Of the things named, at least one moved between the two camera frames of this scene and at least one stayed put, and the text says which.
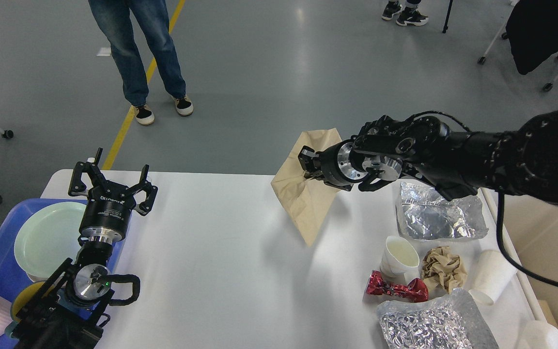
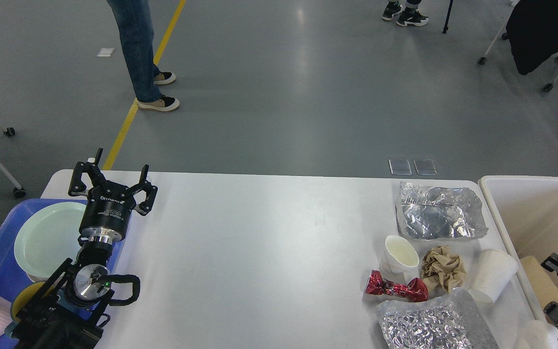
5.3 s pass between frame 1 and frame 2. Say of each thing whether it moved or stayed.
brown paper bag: moved
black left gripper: stayed
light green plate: stayed
